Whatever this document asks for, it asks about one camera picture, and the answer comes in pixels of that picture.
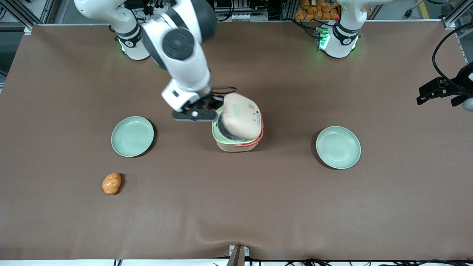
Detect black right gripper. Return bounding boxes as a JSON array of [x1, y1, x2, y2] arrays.
[[184, 92, 225, 113]]

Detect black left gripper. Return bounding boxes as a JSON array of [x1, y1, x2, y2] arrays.
[[416, 62, 473, 108]]

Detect cream rice cooker orange handle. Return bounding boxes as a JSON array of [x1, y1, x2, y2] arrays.
[[211, 92, 264, 153]]

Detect pale green round plate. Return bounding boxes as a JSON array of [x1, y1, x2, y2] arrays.
[[111, 116, 155, 158], [315, 126, 362, 170]]

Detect brown table cover mat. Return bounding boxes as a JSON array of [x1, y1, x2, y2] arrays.
[[0, 20, 473, 261]]

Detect orange toy potato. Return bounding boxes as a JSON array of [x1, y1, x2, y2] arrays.
[[102, 172, 122, 195]]

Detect bag of orange toy food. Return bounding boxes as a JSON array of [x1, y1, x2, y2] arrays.
[[294, 0, 341, 21]]

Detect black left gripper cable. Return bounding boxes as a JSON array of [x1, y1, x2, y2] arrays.
[[432, 21, 473, 93]]

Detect aluminium frame post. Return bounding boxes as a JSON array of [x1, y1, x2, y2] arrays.
[[440, 0, 473, 31], [0, 0, 56, 34]]

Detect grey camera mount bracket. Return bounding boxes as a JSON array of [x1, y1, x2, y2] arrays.
[[226, 244, 251, 266]]

